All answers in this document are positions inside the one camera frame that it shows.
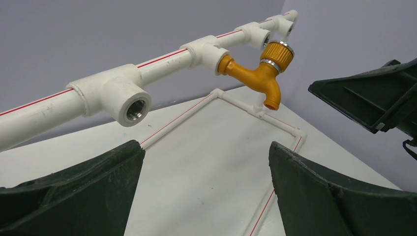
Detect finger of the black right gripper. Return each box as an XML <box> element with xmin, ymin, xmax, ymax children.
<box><xmin>308</xmin><ymin>59</ymin><xmax>417</xmax><ymax>134</ymax></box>

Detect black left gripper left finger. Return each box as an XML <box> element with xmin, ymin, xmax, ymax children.
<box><xmin>0</xmin><ymin>140</ymin><xmax>146</xmax><ymax>236</ymax></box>

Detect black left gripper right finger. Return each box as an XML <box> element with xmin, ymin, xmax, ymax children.
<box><xmin>268</xmin><ymin>142</ymin><xmax>417</xmax><ymax>236</ymax></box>

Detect white PVC pipe frame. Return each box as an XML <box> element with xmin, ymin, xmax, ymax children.
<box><xmin>0</xmin><ymin>9</ymin><xmax>307</xmax><ymax>236</ymax></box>

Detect yellow plastic water faucet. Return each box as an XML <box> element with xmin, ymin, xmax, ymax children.
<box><xmin>217</xmin><ymin>41</ymin><xmax>295</xmax><ymax>111</ymax></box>

